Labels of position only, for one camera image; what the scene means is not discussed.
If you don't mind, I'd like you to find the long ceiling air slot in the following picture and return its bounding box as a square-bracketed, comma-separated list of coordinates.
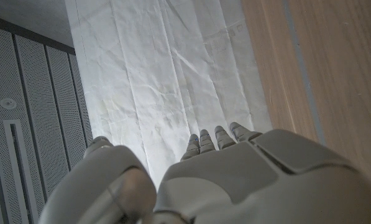
[3, 119, 40, 224]

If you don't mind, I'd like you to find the round white ceiling sensor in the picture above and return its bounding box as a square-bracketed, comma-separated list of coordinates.
[0, 98, 17, 110]

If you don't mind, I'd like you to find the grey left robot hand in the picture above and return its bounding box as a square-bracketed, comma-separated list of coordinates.
[37, 121, 371, 224]

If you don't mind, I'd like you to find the white backdrop cloth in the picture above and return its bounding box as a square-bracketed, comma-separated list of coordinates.
[64, 0, 273, 189]

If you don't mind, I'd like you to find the grey tape rectangle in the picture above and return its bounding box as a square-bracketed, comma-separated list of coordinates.
[281, 0, 327, 146]

